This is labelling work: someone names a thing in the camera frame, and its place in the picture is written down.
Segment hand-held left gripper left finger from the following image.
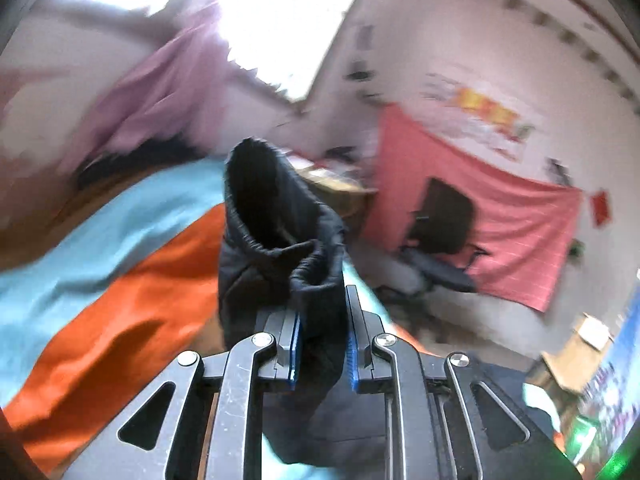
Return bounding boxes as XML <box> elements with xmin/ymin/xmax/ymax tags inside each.
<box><xmin>60</xmin><ymin>310</ymin><xmax>306</xmax><ymax>480</ymax></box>

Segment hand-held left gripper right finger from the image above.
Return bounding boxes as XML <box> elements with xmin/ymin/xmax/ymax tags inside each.
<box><xmin>345</xmin><ymin>285</ymin><xmax>583</xmax><ymax>480</ymax></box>

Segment navy padded jacket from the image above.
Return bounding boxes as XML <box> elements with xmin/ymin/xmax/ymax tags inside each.
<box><xmin>217</xmin><ymin>137</ymin><xmax>556</xmax><ymax>468</ymax></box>

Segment wooden desk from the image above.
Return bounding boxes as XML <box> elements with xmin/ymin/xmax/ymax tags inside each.
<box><xmin>280</xmin><ymin>147</ymin><xmax>376</xmax><ymax>221</ymax></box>

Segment black office chair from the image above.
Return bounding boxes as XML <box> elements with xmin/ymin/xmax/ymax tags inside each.
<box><xmin>375</xmin><ymin>177</ymin><xmax>491</xmax><ymax>301</ymax></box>

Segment light blue orange bedsheet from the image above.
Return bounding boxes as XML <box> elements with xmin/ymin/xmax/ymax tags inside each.
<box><xmin>0</xmin><ymin>160</ymin><xmax>436</xmax><ymax>480</ymax></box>

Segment small wooden table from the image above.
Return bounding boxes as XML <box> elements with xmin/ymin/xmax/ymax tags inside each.
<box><xmin>525</xmin><ymin>312</ymin><xmax>616</xmax><ymax>396</ymax></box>

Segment printed blanket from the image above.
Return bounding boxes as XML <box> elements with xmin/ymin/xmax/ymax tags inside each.
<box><xmin>555</xmin><ymin>280</ymin><xmax>640</xmax><ymax>466</ymax></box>

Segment pink hanging cloth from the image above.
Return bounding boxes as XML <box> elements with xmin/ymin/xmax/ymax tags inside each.
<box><xmin>55</xmin><ymin>0</ymin><xmax>236</xmax><ymax>171</ymax></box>

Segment window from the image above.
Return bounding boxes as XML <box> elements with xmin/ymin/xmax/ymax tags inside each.
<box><xmin>50</xmin><ymin>0</ymin><xmax>371</xmax><ymax>101</ymax></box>

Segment red checked wall cloth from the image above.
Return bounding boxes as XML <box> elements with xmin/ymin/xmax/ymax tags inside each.
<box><xmin>362</xmin><ymin>105</ymin><xmax>586</xmax><ymax>313</ymax></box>

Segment dark wall picture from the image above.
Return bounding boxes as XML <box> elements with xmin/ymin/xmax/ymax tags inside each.
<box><xmin>545</xmin><ymin>157</ymin><xmax>573</xmax><ymax>186</ymax></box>

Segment colourful wall poster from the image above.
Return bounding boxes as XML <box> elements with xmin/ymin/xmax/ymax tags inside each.
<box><xmin>422</xmin><ymin>72</ymin><xmax>543</xmax><ymax>161</ymax></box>

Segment red paper wall sign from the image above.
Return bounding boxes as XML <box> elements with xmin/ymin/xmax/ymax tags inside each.
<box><xmin>590</xmin><ymin>189</ymin><xmax>612</xmax><ymax>228</ymax></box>

